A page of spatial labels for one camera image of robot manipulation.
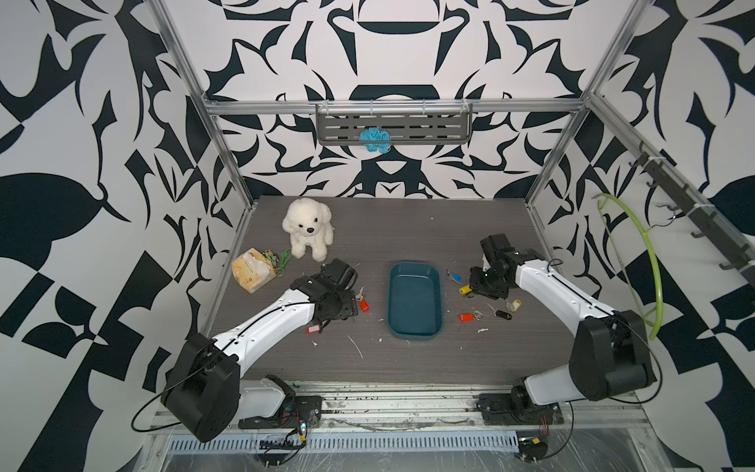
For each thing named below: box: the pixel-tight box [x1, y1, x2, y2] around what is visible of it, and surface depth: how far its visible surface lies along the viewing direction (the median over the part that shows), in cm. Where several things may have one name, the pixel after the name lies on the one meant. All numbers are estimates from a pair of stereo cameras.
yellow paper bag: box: [232, 247, 278, 295], surface depth 98 cm
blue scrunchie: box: [358, 126, 393, 154], surface depth 93 cm
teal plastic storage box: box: [387, 259, 444, 342], surface depth 95 cm
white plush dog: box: [281, 196, 336, 263], surface depth 95 cm
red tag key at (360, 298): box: [355, 286, 370, 313], surface depth 95 cm
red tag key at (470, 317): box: [458, 310, 483, 323], surface depth 92 cm
